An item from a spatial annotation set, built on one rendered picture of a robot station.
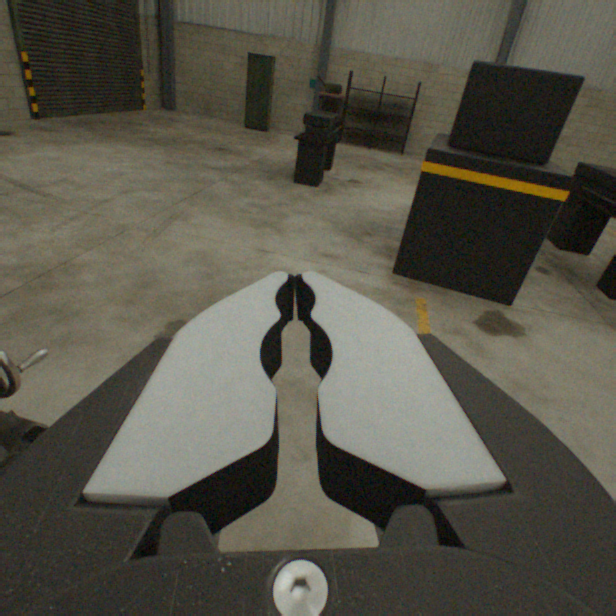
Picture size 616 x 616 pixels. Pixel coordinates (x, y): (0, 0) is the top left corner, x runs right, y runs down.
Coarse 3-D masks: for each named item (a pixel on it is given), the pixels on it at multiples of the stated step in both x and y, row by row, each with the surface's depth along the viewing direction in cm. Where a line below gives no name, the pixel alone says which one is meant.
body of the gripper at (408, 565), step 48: (192, 528) 5; (432, 528) 5; (96, 576) 4; (144, 576) 4; (192, 576) 4; (240, 576) 4; (288, 576) 4; (336, 576) 4; (384, 576) 4; (432, 576) 4; (480, 576) 4; (528, 576) 4
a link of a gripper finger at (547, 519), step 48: (432, 336) 9; (480, 384) 8; (480, 432) 6; (528, 432) 6; (528, 480) 6; (576, 480) 6; (480, 528) 5; (528, 528) 5; (576, 528) 5; (576, 576) 5
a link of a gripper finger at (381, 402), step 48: (336, 288) 11; (336, 336) 9; (384, 336) 9; (336, 384) 7; (384, 384) 7; (432, 384) 7; (336, 432) 6; (384, 432) 6; (432, 432) 6; (336, 480) 7; (384, 480) 6; (432, 480) 6; (480, 480) 6; (384, 528) 7
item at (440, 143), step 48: (480, 96) 339; (528, 96) 328; (576, 96) 318; (432, 144) 358; (480, 144) 355; (528, 144) 343; (432, 192) 350; (480, 192) 337; (528, 192) 325; (432, 240) 370; (480, 240) 355; (528, 240) 342; (480, 288) 375
